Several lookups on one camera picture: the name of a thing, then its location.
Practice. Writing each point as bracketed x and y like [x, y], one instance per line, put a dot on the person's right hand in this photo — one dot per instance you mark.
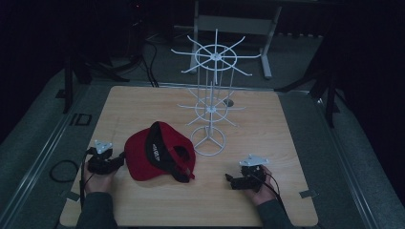
[266, 191]

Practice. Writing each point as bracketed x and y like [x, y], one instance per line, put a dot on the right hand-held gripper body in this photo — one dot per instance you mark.
[253, 175]

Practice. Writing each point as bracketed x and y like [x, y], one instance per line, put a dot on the person's left hand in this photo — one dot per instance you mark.
[97, 183]

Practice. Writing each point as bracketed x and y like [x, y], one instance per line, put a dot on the red baseball cap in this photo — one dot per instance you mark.
[140, 159]

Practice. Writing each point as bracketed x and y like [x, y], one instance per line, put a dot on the grey tape strip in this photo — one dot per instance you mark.
[70, 195]
[308, 193]

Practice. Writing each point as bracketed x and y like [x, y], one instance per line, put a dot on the round table grommet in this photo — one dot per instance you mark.
[228, 102]

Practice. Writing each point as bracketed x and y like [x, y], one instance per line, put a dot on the black tripod stand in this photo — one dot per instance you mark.
[331, 101]
[68, 92]

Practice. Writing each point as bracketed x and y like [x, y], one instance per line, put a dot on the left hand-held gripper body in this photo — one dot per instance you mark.
[101, 160]

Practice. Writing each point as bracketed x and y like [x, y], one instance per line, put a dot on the metal floor rail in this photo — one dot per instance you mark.
[38, 165]
[344, 159]

